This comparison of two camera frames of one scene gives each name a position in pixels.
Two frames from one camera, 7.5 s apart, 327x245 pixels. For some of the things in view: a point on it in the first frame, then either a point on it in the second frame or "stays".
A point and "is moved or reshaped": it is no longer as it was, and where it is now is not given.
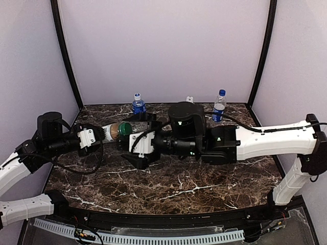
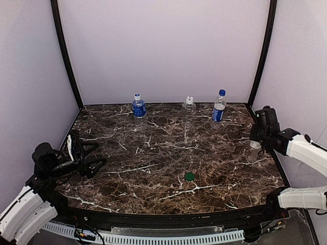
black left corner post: (54, 8) stays
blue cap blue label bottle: (219, 106) stays
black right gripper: (125, 143) to (261, 141)
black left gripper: (96, 139) to (80, 158)
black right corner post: (268, 38) stays
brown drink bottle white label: (111, 131) is moved or reshaped
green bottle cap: (125, 128) to (189, 176)
